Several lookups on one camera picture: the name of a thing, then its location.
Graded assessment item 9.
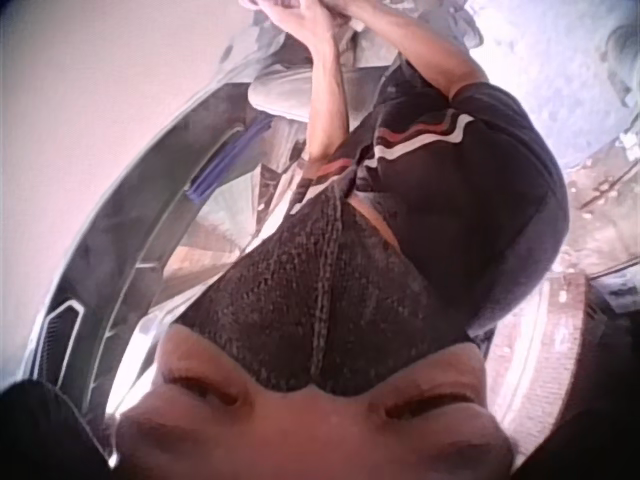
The person's left hand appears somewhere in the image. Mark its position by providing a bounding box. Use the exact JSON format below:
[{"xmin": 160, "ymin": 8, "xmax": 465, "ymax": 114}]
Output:
[{"xmin": 262, "ymin": 0, "xmax": 341, "ymax": 59}]

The person's right hand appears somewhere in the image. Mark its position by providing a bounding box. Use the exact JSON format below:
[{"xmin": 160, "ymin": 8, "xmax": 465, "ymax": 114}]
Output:
[{"xmin": 319, "ymin": 0, "xmax": 374, "ymax": 22}]

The grey vehicle seat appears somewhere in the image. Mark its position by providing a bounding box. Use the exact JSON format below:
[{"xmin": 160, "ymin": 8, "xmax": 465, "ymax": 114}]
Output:
[{"xmin": 248, "ymin": 67, "xmax": 321, "ymax": 124}]

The blue vehicle part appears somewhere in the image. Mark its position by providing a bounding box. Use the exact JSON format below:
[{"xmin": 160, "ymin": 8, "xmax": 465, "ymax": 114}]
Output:
[{"xmin": 185, "ymin": 119, "xmax": 271, "ymax": 202}]

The dark curved vehicle panel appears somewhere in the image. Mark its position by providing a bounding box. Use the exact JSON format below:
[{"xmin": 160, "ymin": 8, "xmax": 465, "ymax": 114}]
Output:
[{"xmin": 19, "ymin": 82, "xmax": 281, "ymax": 451}]

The red brick ledge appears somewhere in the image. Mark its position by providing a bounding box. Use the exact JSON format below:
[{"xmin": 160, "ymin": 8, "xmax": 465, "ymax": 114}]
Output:
[{"xmin": 492, "ymin": 272, "xmax": 594, "ymax": 451}]

